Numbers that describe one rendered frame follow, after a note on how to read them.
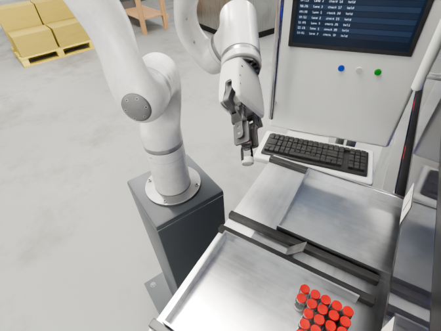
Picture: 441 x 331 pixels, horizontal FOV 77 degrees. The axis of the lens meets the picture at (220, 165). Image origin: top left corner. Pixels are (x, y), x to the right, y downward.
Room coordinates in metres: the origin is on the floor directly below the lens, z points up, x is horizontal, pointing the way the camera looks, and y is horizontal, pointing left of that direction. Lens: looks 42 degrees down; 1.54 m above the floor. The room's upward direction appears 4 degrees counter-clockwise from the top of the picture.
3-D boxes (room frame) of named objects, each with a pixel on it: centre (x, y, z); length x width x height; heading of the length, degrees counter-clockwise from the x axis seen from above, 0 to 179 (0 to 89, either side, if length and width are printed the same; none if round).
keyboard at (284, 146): (0.85, -0.38, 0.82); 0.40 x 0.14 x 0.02; 64
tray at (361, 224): (0.45, -0.35, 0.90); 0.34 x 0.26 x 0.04; 56
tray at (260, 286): (0.23, -0.07, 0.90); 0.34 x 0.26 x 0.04; 56
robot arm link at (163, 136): (0.71, 0.16, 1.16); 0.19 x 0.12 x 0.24; 171
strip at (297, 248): (0.40, -0.13, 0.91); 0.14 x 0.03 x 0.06; 55
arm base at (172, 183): (0.67, 0.17, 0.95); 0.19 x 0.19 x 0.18
